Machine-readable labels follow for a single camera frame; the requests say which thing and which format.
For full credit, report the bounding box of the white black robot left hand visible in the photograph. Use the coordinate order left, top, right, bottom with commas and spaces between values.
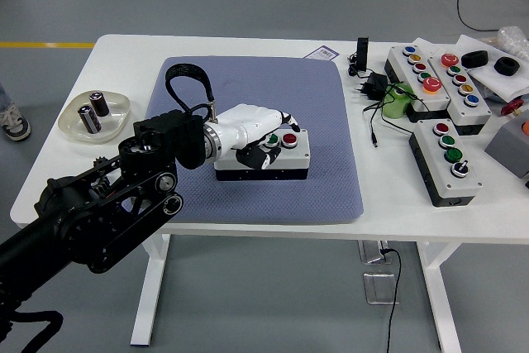
215, 103, 302, 171

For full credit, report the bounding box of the three-button grey control box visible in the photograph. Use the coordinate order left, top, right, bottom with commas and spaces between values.
213, 127, 311, 183

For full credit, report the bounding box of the five-button grey control box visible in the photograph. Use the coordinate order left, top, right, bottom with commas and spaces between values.
427, 53, 493, 136
384, 44, 451, 123

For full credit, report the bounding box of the four-button grey control box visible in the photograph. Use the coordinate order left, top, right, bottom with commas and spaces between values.
407, 119, 484, 208

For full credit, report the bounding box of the grey box orange button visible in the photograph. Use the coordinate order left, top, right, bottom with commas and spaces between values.
484, 109, 529, 180

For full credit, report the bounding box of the red mushroom button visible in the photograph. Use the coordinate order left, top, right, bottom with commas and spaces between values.
501, 98, 525, 117

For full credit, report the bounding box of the grey-blue quilted mat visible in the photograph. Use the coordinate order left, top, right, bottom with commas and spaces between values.
138, 55, 365, 226

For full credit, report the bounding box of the purple white label card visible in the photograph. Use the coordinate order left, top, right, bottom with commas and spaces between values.
306, 45, 339, 60

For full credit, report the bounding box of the black power adapter plug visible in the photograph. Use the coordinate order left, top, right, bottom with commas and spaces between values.
353, 72, 389, 101

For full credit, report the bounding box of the black upright stand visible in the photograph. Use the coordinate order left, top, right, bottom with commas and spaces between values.
346, 36, 370, 77

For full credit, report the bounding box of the green frog toy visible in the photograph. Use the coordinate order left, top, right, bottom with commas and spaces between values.
380, 83, 417, 120

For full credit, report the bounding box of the dark cylindrical battery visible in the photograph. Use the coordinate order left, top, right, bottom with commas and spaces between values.
88, 91, 110, 117
77, 106, 102, 135

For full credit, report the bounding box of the clear floor plate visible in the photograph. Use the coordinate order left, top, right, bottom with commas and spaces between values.
362, 272, 401, 306
358, 240, 392, 265

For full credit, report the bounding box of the beige shallow plate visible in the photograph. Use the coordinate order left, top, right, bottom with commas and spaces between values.
57, 90, 132, 145

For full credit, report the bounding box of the white table leg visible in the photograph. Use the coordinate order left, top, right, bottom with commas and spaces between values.
415, 241, 463, 353
130, 233, 173, 346

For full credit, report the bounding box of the person's shoe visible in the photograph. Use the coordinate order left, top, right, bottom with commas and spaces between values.
0, 103, 32, 142

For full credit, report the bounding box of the white foam sheet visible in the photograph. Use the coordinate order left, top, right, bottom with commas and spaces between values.
455, 33, 529, 103

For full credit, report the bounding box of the clear plastic bag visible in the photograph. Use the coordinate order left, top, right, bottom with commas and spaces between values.
481, 25, 529, 56

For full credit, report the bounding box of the black adapter cord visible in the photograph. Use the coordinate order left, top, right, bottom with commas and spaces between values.
362, 82, 431, 148

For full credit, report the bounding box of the black hanging power cable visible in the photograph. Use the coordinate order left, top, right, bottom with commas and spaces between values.
379, 248, 403, 353

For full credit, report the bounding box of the black foam ring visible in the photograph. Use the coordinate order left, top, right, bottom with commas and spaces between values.
494, 56, 519, 78
460, 50, 489, 69

